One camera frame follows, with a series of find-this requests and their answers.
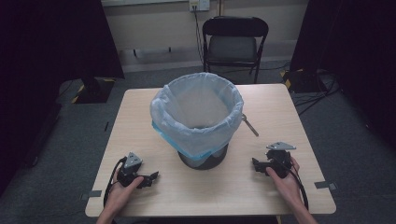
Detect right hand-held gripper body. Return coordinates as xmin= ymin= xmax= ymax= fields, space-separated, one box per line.
xmin=264 ymin=141 xmax=297 ymax=179

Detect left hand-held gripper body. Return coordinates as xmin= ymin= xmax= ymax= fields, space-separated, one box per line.
xmin=116 ymin=151 xmax=148 ymax=189

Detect person's left hand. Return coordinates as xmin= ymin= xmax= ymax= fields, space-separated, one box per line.
xmin=106 ymin=175 xmax=146 ymax=217

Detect person's right hand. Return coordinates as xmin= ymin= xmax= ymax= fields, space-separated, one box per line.
xmin=265 ymin=156 xmax=305 ymax=207

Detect grey tape strip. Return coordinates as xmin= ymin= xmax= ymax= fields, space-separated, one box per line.
xmin=314 ymin=180 xmax=338 ymax=191
xmin=80 ymin=189 xmax=103 ymax=201

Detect dark grey bin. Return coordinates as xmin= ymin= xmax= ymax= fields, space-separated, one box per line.
xmin=177 ymin=143 xmax=230 ymax=171

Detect bin with blue bag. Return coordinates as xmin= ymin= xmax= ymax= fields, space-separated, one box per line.
xmin=149 ymin=72 xmax=245 ymax=161

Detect black stand base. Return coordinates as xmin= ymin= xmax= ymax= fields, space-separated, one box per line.
xmin=281 ymin=68 xmax=329 ymax=94
xmin=72 ymin=76 xmax=117 ymax=105

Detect black folding chair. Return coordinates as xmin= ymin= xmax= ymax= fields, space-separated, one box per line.
xmin=202 ymin=15 xmax=270 ymax=85

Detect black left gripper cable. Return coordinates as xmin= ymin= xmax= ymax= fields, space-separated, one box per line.
xmin=103 ymin=156 xmax=128 ymax=207

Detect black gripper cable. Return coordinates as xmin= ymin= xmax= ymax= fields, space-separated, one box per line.
xmin=289 ymin=159 xmax=310 ymax=211
xmin=103 ymin=156 xmax=128 ymax=207

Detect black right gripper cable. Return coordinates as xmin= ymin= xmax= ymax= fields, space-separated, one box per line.
xmin=289 ymin=159 xmax=310 ymax=211

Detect black floor cables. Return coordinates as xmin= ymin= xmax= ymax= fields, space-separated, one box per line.
xmin=292 ymin=70 xmax=342 ymax=117

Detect black wall cable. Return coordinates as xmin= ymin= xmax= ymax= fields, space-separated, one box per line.
xmin=192 ymin=5 xmax=205 ymax=64

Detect white wall socket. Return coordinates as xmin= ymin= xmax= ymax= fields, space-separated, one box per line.
xmin=189 ymin=0 xmax=211 ymax=13

